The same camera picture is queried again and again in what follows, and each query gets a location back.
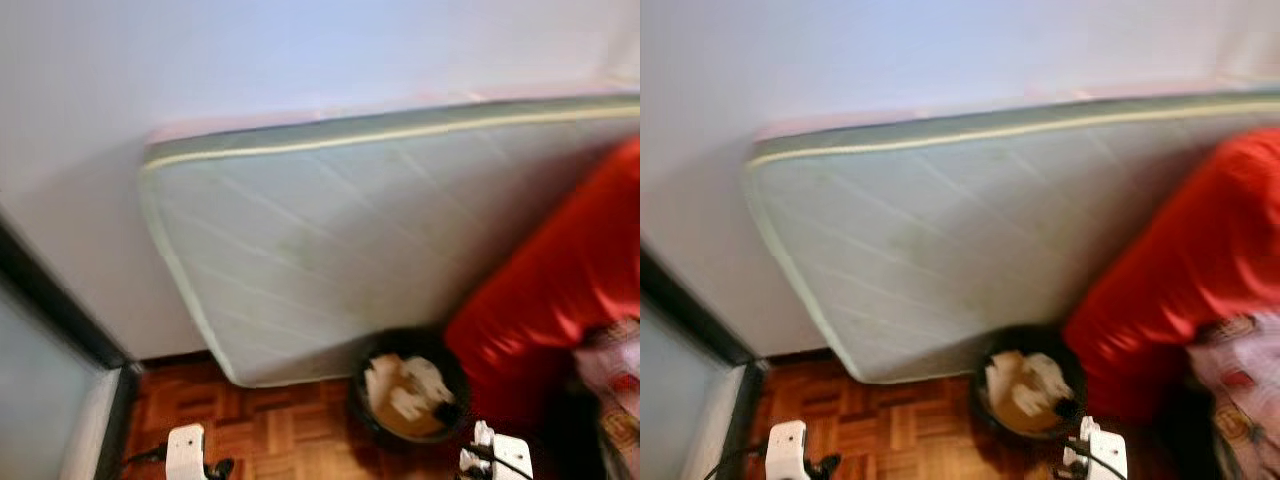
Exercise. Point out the frosted glass sliding door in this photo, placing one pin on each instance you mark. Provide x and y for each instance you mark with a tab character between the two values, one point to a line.
685	400
45	390

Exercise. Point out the black waste bin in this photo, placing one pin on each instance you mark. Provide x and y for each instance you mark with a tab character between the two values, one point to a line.
980	398
362	400

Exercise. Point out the crumpled white paper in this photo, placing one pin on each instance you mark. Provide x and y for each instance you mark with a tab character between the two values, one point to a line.
415	385
1035	383

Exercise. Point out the pale green mattress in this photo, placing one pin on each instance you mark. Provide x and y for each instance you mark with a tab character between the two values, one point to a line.
330	250
930	250

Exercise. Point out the red cushion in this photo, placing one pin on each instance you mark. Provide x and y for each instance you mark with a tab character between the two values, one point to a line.
1180	270
560	290

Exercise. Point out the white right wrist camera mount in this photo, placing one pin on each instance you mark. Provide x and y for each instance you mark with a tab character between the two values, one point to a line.
505	458
1105	455

